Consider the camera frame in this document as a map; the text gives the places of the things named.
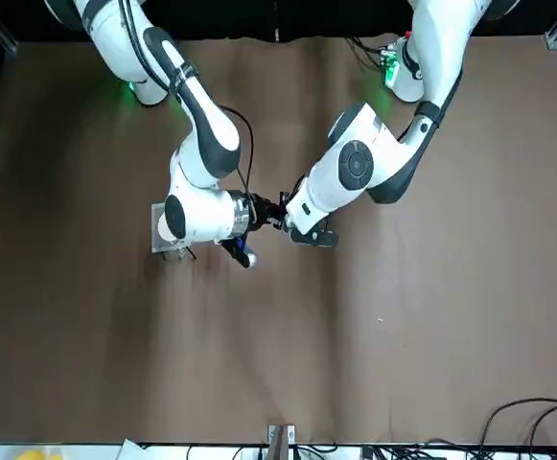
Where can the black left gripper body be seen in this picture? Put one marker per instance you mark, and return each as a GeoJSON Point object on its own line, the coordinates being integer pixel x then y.
{"type": "Point", "coordinates": [318, 238]}

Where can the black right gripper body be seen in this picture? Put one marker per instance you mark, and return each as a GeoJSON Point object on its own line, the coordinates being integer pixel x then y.
{"type": "Point", "coordinates": [258, 211]}

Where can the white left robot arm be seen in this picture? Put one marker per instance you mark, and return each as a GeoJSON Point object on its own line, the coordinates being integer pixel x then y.
{"type": "Point", "coordinates": [326, 182]}

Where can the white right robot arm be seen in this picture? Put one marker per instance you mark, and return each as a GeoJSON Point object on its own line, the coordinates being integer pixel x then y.
{"type": "Point", "coordinates": [115, 48]}

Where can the white ceramic crucible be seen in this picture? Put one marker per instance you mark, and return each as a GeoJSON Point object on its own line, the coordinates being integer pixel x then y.
{"type": "Point", "coordinates": [163, 229]}

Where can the green lit connector block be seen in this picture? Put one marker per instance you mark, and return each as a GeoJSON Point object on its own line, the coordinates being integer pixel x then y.
{"type": "Point", "coordinates": [390, 67]}

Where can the white paper sheet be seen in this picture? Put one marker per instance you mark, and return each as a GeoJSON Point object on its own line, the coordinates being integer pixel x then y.
{"type": "Point", "coordinates": [132, 450]}

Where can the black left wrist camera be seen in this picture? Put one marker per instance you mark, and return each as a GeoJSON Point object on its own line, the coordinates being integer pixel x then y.
{"type": "Point", "coordinates": [284, 197]}

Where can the aluminium camera post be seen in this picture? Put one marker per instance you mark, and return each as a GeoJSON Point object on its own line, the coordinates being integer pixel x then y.
{"type": "Point", "coordinates": [280, 441]}

